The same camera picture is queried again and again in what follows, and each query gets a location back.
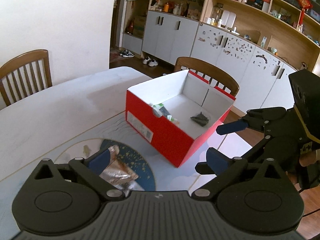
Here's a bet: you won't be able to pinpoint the silver foil snack packet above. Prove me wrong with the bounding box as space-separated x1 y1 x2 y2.
99 145 139 196

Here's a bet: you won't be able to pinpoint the person's right hand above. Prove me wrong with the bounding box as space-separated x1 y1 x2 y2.
299 149 320 167

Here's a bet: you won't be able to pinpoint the black snack packet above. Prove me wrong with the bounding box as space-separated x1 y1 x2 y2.
190 112 209 127

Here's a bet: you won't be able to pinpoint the blue patterned table mat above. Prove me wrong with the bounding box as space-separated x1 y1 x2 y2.
53 138 157 193

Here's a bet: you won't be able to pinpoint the red cardboard shoe box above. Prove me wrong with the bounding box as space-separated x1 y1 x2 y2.
126 70 235 167

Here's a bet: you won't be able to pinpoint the wooden chair behind box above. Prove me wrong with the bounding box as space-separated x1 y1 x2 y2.
174 57 240 97

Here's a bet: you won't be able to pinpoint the green white packet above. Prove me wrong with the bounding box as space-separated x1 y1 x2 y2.
150 103 180 126

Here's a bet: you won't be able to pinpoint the white sneakers pair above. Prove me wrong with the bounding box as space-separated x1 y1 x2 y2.
143 57 158 67

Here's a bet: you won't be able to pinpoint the white cabinet with shelves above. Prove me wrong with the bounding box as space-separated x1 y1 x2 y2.
132 0 319 112

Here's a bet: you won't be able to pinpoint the wooden chair at left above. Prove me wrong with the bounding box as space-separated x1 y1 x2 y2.
1 49 52 106

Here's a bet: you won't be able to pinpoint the dark sneakers pair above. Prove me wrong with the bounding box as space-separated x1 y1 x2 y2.
119 50 135 58

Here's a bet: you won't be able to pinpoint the red Chinese knot ornament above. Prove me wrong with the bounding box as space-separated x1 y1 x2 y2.
297 0 313 25

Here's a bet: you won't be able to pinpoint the black cable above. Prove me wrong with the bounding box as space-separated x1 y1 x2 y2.
298 187 320 218

